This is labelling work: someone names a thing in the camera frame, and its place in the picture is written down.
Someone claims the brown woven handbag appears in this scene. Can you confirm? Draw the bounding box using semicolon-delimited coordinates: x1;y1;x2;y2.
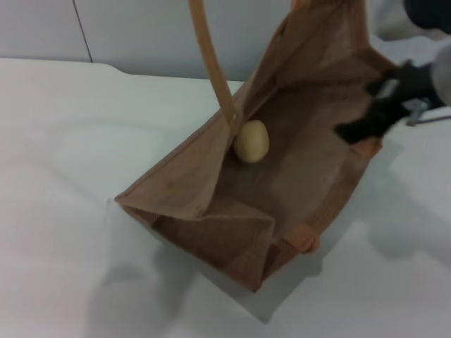
114;0;400;293

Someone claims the round egg yolk pastry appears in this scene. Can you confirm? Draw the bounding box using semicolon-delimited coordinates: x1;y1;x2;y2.
235;119;271;164

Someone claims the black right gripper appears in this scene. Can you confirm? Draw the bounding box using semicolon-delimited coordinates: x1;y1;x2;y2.
334;60;441;145

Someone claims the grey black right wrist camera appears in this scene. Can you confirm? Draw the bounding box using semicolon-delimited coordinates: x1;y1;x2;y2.
400;0;451;35

